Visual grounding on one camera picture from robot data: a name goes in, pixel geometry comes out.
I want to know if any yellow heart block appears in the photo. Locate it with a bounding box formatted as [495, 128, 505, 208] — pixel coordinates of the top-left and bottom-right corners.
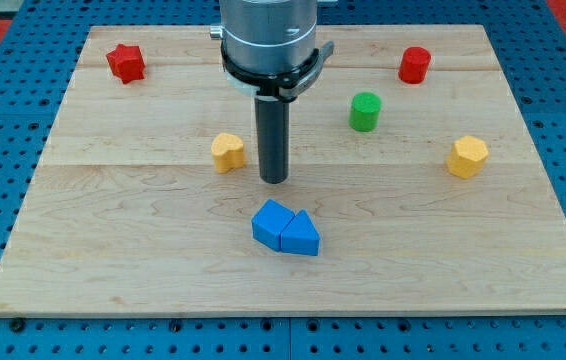
[211, 133, 246, 173]

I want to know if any black clamp mount ring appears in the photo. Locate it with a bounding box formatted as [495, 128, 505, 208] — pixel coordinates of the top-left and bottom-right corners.
[221, 41, 335, 103]

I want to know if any blue cube block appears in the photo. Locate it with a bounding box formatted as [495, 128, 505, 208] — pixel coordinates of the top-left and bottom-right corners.
[251, 199, 295, 251]

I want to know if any blue triangle block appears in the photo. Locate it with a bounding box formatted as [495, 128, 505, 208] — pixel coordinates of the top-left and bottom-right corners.
[281, 210, 320, 256]

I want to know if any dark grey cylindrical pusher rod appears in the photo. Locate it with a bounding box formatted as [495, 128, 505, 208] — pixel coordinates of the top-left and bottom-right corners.
[254, 99, 289, 184]

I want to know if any light wooden board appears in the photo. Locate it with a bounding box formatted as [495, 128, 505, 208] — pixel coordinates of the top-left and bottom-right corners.
[0, 25, 566, 318]

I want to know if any yellow hexagon block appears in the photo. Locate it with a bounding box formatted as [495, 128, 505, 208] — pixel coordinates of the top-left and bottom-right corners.
[446, 136, 489, 179]

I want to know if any red star block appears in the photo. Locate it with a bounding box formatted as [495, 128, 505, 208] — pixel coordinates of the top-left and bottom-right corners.
[106, 44, 145, 84]

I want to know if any red cylinder block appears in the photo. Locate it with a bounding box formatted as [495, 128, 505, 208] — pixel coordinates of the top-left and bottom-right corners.
[398, 46, 431, 84]

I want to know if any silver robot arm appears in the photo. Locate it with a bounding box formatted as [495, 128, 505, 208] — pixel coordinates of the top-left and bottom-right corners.
[209, 0, 334, 184]

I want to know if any green cylinder block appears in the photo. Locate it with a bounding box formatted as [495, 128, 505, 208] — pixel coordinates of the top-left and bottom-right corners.
[348, 92, 382, 132]

